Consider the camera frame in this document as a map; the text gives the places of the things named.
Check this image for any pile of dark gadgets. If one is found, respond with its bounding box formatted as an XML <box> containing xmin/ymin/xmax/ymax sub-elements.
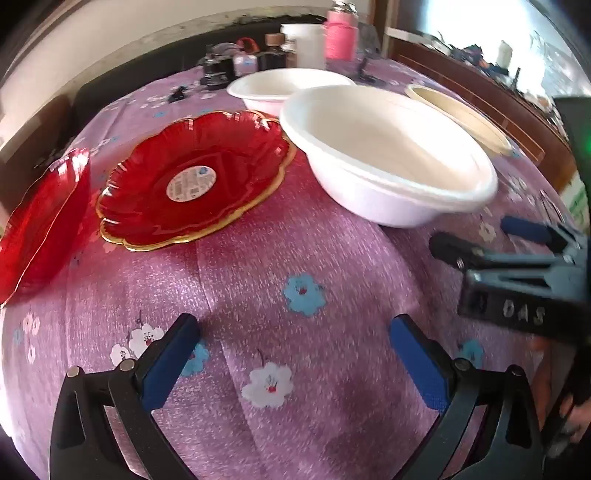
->
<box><xmin>457</xmin><ymin>44</ymin><xmax>497</xmax><ymax>75</ymax></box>

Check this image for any wooden cabinet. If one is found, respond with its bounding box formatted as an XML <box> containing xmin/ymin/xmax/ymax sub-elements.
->
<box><xmin>383</xmin><ymin>28</ymin><xmax>578</xmax><ymax>195</ymax></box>

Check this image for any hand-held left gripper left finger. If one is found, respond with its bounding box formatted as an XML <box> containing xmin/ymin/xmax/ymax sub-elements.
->
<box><xmin>48</xmin><ymin>313</ymin><xmax>201</xmax><ymax>480</ymax></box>

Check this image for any white plastic jar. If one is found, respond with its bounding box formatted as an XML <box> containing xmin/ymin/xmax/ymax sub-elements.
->
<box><xmin>279</xmin><ymin>23</ymin><xmax>328</xmax><ymax>71</ymax></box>

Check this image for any small red gold-rimmed plate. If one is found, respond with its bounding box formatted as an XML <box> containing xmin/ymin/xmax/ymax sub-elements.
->
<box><xmin>96</xmin><ymin>110</ymin><xmax>297</xmax><ymax>253</ymax></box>

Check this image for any white disposable bowl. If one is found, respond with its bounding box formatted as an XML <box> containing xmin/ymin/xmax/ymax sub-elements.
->
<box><xmin>226</xmin><ymin>68</ymin><xmax>358</xmax><ymax>117</ymax></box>
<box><xmin>279</xmin><ymin>85</ymin><xmax>499</xmax><ymax>228</ymax></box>

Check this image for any person's right hand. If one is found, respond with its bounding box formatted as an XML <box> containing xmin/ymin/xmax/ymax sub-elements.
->
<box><xmin>531</xmin><ymin>336</ymin><xmax>575</xmax><ymax>432</ymax></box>

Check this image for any large red scalloped plate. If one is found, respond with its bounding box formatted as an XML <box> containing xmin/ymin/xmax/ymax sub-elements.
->
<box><xmin>0</xmin><ymin>148</ymin><xmax>92</xmax><ymax>305</ymax></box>

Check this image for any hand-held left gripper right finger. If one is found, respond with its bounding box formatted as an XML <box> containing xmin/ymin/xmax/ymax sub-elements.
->
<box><xmin>389</xmin><ymin>314</ymin><xmax>543</xmax><ymax>480</ymax></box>

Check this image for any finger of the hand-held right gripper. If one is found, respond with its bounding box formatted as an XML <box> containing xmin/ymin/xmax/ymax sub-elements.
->
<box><xmin>429</xmin><ymin>232</ymin><xmax>586</xmax><ymax>290</ymax></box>
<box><xmin>501</xmin><ymin>216</ymin><xmax>588</xmax><ymax>254</ymax></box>

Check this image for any purple floral tablecloth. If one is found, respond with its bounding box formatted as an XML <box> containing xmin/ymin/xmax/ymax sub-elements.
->
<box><xmin>0</xmin><ymin>56</ymin><xmax>591</xmax><ymax>480</ymax></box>

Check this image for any wooden window frame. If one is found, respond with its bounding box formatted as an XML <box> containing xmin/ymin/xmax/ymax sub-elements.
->
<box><xmin>378</xmin><ymin>0</ymin><xmax>400</xmax><ymax>58</ymax></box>

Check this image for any black jar with cork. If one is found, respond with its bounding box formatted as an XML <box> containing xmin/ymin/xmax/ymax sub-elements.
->
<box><xmin>257</xmin><ymin>33</ymin><xmax>290</xmax><ymax>71</ymax></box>

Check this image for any pink sleeved bottle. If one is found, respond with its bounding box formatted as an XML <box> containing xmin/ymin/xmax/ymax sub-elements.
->
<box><xmin>324</xmin><ymin>0</ymin><xmax>360</xmax><ymax>62</ymax></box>

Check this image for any black sofa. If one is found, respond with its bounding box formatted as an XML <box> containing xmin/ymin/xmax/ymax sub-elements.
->
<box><xmin>74</xmin><ymin>18</ymin><xmax>287</xmax><ymax>116</ymax></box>

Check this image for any beige patterned bowl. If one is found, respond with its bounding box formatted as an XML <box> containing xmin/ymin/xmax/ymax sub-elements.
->
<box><xmin>405</xmin><ymin>84</ymin><xmax>513</xmax><ymax>158</ymax></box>

